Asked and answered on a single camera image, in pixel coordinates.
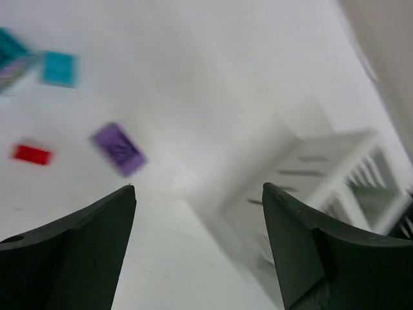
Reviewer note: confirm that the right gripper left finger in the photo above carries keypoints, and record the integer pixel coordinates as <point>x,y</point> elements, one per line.
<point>73,262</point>

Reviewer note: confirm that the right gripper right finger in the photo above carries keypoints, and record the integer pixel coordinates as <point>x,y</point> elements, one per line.
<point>323,263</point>

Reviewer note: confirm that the small red lego brick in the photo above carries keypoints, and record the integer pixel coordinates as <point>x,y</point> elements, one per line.
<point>33,155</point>

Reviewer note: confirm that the black slatted container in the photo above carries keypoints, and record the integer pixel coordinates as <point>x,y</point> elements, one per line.
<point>399,224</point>

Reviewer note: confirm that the white slatted container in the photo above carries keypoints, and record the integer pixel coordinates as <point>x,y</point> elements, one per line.
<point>355,176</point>

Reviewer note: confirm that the purple square lego brick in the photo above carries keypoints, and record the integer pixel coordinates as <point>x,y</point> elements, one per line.
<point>119,149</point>

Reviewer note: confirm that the teal tall lego brick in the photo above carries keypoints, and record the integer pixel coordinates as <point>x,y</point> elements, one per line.
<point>59,69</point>

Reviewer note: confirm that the purple orange flat lego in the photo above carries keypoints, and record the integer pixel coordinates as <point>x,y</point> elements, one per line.
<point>12,72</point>

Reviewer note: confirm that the teal two-by-three lego brick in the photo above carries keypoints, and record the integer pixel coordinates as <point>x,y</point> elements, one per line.
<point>11,47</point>

